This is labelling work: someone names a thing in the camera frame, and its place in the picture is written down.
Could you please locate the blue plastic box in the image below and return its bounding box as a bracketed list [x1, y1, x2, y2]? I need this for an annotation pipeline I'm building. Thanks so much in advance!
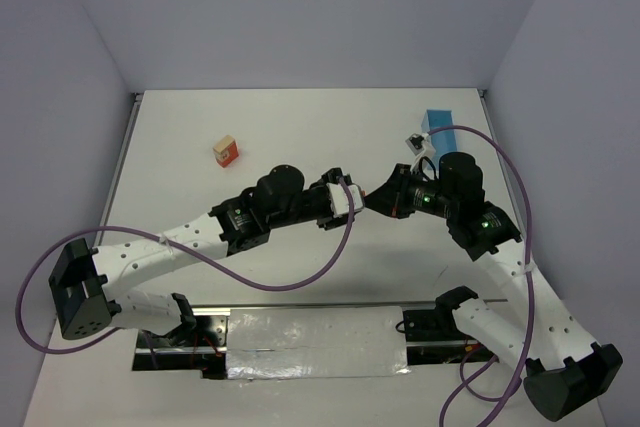
[421, 109, 458, 167]

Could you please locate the red cube block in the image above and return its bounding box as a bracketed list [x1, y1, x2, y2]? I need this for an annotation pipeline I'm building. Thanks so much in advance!
[225, 142, 239, 161]

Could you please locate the red cube with window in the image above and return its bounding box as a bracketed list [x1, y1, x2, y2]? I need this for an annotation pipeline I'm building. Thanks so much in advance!
[216, 157, 235, 168]

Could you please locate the natural wood block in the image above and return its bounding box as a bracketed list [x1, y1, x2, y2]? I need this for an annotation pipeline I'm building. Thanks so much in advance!
[213, 135, 235, 155]

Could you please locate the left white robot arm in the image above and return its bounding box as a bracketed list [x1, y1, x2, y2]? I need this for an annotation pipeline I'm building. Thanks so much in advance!
[49, 165, 364, 344]

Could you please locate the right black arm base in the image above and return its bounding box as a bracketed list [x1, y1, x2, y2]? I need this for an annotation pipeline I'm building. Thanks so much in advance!
[396, 308, 491, 366]

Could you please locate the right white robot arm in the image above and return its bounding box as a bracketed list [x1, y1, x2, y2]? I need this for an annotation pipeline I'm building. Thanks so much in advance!
[365, 152, 623, 422]

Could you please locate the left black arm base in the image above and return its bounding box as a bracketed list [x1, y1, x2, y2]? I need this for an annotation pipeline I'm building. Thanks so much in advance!
[132, 309, 230, 380]

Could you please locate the silver foil tape sheet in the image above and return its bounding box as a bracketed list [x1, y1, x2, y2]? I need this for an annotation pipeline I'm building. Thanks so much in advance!
[226, 306, 409, 380]

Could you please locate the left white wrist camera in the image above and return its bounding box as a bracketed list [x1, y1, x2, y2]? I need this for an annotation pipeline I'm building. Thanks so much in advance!
[327, 183, 364, 218]

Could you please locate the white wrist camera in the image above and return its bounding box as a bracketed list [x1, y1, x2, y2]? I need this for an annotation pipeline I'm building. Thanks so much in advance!
[327, 183, 364, 218]
[406, 133, 436, 173]

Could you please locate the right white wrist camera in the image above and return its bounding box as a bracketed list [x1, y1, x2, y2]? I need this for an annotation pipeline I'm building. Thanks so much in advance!
[406, 133, 436, 173]

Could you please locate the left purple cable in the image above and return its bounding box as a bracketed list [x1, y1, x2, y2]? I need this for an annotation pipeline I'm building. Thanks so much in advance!
[16, 174, 357, 368]

